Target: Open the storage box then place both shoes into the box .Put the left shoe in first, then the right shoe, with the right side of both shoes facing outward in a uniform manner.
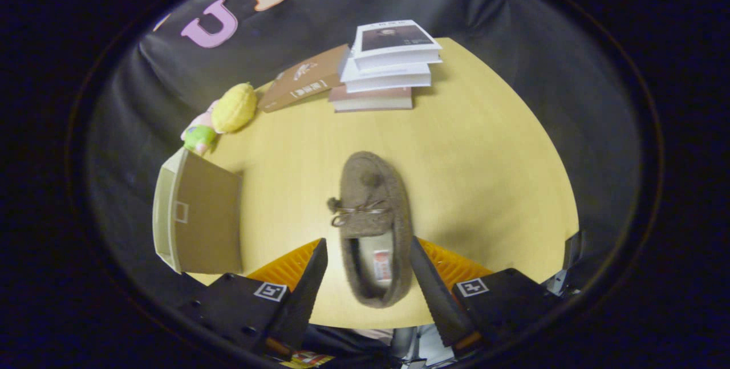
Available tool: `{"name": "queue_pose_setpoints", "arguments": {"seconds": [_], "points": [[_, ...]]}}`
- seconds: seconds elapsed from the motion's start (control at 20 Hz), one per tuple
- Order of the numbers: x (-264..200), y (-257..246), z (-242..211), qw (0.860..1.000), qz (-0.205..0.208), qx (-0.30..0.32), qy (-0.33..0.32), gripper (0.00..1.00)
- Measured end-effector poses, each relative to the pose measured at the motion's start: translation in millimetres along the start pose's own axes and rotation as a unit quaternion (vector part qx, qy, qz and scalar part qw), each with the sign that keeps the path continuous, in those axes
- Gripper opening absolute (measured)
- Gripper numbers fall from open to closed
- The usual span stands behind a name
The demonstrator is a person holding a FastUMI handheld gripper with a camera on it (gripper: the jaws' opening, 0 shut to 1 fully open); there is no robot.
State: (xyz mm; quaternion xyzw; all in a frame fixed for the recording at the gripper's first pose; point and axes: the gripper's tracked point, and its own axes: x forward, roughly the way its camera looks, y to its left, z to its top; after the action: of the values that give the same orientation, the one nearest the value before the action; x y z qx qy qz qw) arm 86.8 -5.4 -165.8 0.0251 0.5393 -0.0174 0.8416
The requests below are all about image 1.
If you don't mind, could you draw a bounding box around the pink cover book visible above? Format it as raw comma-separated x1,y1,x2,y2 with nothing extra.
329,85,413,113

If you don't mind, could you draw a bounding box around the brown cover book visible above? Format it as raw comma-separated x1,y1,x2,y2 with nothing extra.
258,44,351,113

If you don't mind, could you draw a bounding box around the brown fuzzy shoe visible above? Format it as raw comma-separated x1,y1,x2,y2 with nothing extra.
327,151,413,309

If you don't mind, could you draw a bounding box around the thick white book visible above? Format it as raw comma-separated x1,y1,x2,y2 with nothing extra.
340,55,432,94

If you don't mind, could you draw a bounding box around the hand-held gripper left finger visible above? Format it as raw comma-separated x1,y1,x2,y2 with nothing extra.
185,238,329,358

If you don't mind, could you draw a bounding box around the white book dark photo cover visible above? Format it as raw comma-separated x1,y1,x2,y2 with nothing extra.
350,20,443,71

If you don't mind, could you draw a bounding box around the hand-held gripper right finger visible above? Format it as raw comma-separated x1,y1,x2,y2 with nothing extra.
409,236,557,352

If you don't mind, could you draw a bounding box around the yellow plush toy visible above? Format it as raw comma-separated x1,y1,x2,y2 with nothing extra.
212,83,258,133

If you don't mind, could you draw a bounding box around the pink green plush toy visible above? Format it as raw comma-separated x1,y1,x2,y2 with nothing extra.
181,101,220,156

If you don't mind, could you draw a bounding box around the beige fabric storage box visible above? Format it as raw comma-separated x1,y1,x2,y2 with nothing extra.
152,148,243,275

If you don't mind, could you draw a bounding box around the black metal frame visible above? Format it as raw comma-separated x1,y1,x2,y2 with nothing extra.
545,229,588,295

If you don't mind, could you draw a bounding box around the red yellow printed packet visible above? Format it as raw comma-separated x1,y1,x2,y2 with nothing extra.
279,351,334,368

